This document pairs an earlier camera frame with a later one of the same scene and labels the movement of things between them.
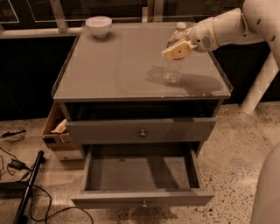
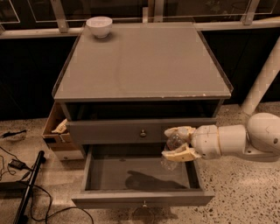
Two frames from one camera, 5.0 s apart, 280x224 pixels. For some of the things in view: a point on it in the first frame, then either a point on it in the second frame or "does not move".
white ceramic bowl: (99, 25) does not move
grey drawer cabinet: (112, 89) does not move
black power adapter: (17, 164) does not move
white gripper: (201, 37) → (205, 142)
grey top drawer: (141, 122) does not move
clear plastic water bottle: (173, 69) → (177, 137)
